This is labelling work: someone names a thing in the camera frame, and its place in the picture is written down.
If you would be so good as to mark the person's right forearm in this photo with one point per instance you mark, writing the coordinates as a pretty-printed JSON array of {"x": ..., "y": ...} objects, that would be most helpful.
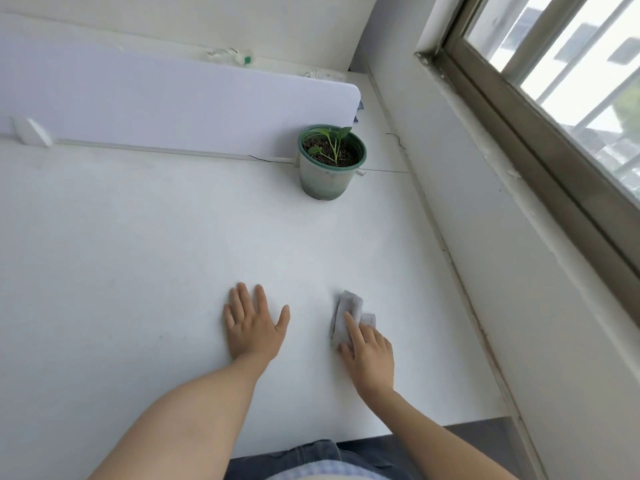
[{"x": 430, "y": 439}]

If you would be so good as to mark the grey cleaning cloth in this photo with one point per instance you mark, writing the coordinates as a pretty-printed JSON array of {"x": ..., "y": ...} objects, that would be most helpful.
[{"x": 342, "y": 317}]

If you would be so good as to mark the white divider bracket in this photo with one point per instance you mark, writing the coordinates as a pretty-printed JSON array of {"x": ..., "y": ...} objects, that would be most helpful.
[{"x": 31, "y": 132}]

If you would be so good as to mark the person's left thumb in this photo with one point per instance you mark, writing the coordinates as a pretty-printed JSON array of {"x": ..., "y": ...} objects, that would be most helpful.
[{"x": 283, "y": 319}]

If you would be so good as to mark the person's left middle finger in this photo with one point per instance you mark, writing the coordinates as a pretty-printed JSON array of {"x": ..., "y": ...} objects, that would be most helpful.
[{"x": 245, "y": 300}]

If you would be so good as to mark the person's left little finger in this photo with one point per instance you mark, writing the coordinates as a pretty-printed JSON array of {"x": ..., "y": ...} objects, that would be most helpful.
[{"x": 228, "y": 318}]

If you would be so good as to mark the white desk divider panel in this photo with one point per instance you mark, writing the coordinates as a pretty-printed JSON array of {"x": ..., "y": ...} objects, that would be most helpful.
[{"x": 165, "y": 102}]

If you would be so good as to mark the person's left hand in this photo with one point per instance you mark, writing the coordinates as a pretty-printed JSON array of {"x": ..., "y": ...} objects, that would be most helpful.
[{"x": 252, "y": 332}]

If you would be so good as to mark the person's right middle finger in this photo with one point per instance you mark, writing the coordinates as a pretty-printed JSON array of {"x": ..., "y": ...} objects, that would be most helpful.
[{"x": 368, "y": 334}]

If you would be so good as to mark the small green seedling plant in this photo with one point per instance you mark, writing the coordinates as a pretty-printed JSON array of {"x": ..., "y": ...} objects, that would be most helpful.
[{"x": 330, "y": 142}]

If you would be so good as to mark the person's right little finger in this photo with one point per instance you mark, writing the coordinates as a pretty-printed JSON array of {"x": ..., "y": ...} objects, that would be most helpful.
[{"x": 388, "y": 348}]

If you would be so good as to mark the person's right hand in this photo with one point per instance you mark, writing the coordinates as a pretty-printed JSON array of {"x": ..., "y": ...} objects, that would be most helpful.
[{"x": 372, "y": 367}]

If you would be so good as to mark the white outdoor window railing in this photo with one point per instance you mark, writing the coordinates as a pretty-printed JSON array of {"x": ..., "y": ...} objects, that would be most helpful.
[{"x": 590, "y": 102}]

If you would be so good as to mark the person's right thumb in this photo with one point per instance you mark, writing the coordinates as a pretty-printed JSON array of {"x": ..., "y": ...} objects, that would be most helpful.
[{"x": 346, "y": 351}]

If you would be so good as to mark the blue denim jeans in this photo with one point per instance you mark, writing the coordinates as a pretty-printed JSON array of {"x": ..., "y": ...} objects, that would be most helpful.
[{"x": 310, "y": 452}]

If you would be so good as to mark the green plastic plant pot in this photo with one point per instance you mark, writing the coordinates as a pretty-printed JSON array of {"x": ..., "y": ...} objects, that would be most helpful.
[{"x": 327, "y": 182}]

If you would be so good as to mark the grey metal window frame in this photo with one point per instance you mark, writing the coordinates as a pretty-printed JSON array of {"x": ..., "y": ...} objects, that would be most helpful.
[{"x": 545, "y": 154}]

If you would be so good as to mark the clear plastic bottle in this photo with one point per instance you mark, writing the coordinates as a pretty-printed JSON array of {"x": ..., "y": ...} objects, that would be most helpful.
[{"x": 231, "y": 55}]

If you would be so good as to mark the light checked shirt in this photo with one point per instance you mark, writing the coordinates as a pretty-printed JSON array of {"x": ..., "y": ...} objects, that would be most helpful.
[{"x": 322, "y": 470}]

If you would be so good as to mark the person's left forearm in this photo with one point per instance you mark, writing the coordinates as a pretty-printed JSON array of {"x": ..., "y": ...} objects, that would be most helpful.
[{"x": 185, "y": 429}]

